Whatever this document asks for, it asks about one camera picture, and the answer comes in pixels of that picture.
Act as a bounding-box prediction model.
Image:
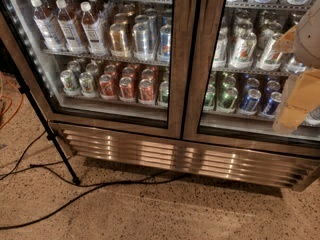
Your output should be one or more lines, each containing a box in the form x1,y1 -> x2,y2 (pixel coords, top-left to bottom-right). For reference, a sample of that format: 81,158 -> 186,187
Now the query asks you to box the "blue soda can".
260,92 -> 282,118
238,89 -> 261,115

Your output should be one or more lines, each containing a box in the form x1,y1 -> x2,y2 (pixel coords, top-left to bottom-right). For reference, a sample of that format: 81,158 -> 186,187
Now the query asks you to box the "white tall can right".
256,33 -> 282,72

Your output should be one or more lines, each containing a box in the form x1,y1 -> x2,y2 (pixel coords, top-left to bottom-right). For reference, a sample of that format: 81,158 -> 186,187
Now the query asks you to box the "tea bottle white cap right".
81,2 -> 107,55

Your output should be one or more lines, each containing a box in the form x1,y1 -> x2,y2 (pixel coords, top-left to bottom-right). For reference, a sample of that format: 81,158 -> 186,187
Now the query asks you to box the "red soda can right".
139,79 -> 155,104

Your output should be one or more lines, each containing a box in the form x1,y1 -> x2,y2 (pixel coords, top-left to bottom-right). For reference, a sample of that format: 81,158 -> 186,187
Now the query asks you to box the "pale green soda can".
79,72 -> 97,98

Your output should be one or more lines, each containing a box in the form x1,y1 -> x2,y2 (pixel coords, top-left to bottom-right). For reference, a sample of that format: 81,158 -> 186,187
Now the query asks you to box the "green white soda can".
60,70 -> 80,96

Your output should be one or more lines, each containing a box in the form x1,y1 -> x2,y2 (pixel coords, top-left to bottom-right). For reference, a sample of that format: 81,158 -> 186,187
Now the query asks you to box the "blue soda can left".
238,89 -> 261,115

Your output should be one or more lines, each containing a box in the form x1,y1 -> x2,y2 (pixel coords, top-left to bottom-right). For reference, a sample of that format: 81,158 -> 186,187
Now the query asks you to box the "black tripod leg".
13,66 -> 80,185

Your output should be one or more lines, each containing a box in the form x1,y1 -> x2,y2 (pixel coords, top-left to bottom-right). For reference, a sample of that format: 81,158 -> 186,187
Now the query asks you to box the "tea bottle white cap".
56,0 -> 87,54
31,0 -> 66,52
81,2 -> 107,55

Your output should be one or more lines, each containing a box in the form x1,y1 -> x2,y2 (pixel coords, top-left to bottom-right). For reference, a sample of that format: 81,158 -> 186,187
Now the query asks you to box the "gold tall can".
110,23 -> 132,58

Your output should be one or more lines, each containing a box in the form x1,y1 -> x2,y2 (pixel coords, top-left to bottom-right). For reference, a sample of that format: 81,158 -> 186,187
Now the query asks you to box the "blue silver tall can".
158,24 -> 171,62

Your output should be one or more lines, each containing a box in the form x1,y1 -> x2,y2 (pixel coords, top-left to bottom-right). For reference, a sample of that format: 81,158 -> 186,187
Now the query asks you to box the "green can right door left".
203,84 -> 216,110

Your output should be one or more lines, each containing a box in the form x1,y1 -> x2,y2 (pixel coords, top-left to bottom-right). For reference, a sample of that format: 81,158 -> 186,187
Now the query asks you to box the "green soda can left door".
158,81 -> 169,107

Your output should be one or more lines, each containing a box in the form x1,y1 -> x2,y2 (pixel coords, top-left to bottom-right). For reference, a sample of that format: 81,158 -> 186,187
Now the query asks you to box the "orange extension cable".
0,71 -> 24,130

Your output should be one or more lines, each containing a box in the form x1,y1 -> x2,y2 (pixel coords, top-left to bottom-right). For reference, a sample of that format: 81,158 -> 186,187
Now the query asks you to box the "red soda can middle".
119,77 -> 135,102

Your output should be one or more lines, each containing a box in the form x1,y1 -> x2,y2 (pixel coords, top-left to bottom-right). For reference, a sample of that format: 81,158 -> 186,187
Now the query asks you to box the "tea bottle white cap left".
31,0 -> 66,52

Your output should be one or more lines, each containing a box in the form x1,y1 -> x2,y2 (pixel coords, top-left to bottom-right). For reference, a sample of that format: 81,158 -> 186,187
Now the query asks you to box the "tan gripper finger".
273,68 -> 320,134
272,26 -> 297,53

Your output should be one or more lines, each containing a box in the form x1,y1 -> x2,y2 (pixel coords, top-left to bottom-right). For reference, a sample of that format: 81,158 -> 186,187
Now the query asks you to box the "tea bottle white cap middle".
56,0 -> 87,54

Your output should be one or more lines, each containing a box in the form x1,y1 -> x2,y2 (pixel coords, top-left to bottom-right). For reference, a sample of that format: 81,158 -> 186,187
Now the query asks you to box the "white tall can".
256,33 -> 282,72
212,32 -> 228,68
230,32 -> 257,69

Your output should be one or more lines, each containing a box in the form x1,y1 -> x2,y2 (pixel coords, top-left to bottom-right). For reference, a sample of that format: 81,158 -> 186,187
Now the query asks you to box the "white tall can left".
212,32 -> 228,68

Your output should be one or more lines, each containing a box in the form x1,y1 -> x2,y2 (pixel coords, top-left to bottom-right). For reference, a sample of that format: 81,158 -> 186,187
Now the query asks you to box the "glass fridge door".
184,0 -> 320,157
1,0 -> 196,138

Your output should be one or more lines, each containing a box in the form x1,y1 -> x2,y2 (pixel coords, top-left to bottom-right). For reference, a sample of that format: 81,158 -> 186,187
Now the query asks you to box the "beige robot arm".
272,0 -> 320,134

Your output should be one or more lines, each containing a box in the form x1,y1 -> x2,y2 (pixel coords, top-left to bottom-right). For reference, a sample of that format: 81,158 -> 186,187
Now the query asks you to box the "stainless steel fridge base grille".
57,123 -> 320,192

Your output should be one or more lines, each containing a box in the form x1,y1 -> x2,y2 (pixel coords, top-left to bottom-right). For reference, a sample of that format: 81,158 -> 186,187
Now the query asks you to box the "black floor cable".
0,130 -> 191,232

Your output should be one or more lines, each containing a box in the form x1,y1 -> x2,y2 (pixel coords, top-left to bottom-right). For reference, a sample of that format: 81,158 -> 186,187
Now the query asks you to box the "blue soda can middle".
260,92 -> 282,118

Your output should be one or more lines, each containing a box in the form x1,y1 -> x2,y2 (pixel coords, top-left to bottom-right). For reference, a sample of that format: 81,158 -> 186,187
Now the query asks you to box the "white tall can middle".
230,32 -> 257,69

